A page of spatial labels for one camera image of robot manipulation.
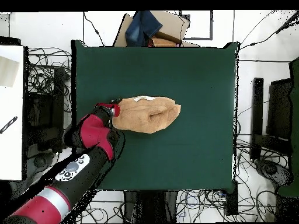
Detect tan terry towel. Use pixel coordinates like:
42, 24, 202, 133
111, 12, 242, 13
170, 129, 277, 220
112, 94, 182, 134

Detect black equipment rack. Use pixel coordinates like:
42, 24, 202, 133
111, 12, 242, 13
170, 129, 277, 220
24, 67, 67, 153

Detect dark green table cloth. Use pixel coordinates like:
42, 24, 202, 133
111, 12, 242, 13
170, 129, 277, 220
71, 39, 240, 193

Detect tan towel in box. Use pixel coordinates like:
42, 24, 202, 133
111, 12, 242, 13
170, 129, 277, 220
151, 37, 179, 47

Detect blue jeans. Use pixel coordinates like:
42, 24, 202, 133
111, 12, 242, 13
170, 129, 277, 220
124, 10, 164, 47

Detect cardboard box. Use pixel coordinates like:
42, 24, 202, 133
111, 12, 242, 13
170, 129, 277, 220
113, 10, 200, 47

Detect black ridged tool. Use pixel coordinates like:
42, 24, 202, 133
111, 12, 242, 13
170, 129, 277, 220
0, 115, 18, 135

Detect beige block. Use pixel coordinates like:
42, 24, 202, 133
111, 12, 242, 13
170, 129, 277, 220
0, 55, 20, 88

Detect white desk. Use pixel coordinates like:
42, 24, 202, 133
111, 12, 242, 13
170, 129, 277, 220
0, 44, 25, 181

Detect small black box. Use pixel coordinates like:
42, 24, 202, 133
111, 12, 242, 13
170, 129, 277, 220
225, 180, 239, 216

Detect wide black stand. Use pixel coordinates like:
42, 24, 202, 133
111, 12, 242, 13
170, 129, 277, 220
266, 78, 294, 155

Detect black looped cables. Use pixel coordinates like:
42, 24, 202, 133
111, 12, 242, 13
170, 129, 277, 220
27, 47, 72, 94

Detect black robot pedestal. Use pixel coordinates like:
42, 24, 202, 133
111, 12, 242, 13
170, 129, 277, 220
123, 190, 179, 223

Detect black rectangular floor frame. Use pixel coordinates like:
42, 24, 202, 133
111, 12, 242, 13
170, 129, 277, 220
179, 10, 214, 41

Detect narrow black post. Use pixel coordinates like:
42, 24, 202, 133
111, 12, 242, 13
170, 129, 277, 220
249, 77, 264, 160

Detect black cable tangle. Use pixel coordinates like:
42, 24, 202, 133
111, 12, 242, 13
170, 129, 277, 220
179, 134, 290, 223

